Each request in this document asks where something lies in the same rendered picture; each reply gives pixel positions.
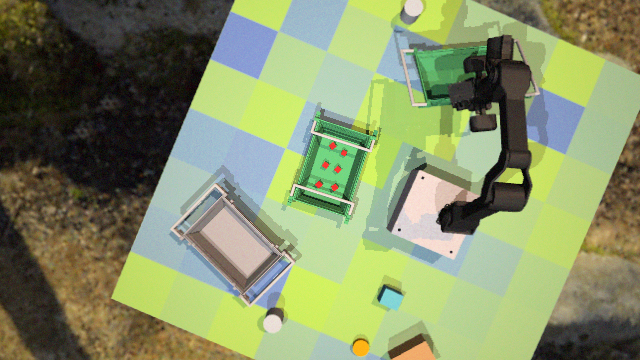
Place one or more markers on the orange flat disc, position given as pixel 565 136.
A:
pixel 360 347

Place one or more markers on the orange-brown cube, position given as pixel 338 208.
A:
pixel 414 349

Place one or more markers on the black cylinder with white top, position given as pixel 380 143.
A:
pixel 273 320
pixel 411 11

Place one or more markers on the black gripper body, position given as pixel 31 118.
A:
pixel 483 121

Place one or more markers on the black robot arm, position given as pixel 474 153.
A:
pixel 506 83

